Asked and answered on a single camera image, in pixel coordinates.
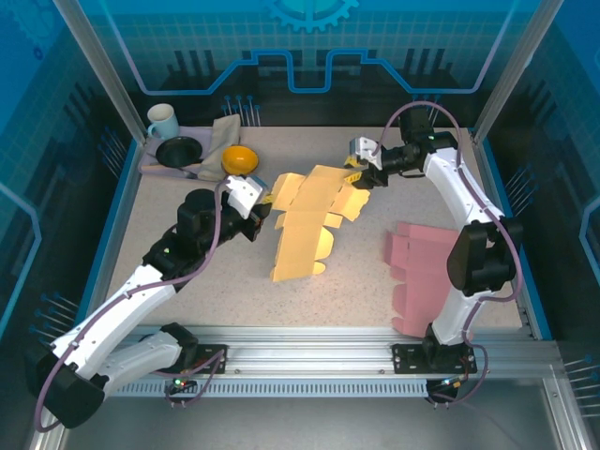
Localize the light blue mug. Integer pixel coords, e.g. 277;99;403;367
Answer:
146;103;181;141

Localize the aluminium frame post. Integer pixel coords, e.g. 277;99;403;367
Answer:
52;0;147;144
471;0;552;144

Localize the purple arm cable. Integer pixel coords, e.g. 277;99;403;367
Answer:
33;176;235;432
378;100;525;409

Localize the yellow paper box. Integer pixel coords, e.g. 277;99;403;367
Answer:
269;164;372;283

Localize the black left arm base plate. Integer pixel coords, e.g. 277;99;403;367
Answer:
189;343;230;376

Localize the small LED connector board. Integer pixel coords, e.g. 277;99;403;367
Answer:
164;374;196;393
428;374;470;391

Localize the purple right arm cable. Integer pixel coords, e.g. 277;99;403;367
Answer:
378;100;525;409

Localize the aluminium extrusion rail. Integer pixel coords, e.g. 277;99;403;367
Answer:
60;324;563;379

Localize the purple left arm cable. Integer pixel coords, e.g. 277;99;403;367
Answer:
33;176;235;432

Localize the orange bowl with patterned outside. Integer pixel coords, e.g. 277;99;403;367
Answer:
220;145;260;177

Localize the white slotted cable duct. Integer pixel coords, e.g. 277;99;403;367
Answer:
74;379;435;399

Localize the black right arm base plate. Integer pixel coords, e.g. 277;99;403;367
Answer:
391;343;478;375

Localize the black plate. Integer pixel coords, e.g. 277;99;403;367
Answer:
155;135;204;169

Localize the pink paper box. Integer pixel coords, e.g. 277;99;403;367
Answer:
383;221;463;338

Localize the purple tray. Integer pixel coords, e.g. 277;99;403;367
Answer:
140;125;243;183

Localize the beige cloth napkin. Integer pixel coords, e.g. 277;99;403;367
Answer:
196;115;243;183

